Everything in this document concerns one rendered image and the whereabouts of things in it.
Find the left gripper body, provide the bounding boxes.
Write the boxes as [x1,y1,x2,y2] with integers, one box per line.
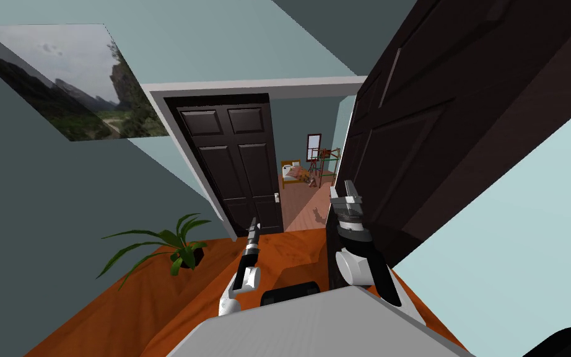
[247,217,262,247]

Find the red framed window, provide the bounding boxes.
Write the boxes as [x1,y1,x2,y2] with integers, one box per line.
[305,133,323,164]

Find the dark panelled door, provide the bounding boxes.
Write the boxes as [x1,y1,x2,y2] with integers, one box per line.
[163,92,286,239]

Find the mountain landscape wall picture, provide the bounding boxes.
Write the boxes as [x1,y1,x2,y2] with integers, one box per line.
[0,19,170,143]

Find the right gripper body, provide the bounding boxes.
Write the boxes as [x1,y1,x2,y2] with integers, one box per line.
[329,195,366,227]

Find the wooden bed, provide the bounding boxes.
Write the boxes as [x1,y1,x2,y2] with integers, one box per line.
[280,159,316,191]

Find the dark brown door leaf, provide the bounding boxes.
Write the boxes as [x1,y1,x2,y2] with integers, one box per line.
[325,0,571,270]

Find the green potted plant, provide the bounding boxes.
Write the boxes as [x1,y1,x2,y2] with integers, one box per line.
[95,213,212,291]

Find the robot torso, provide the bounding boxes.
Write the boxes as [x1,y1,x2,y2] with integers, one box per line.
[165,281,476,357]

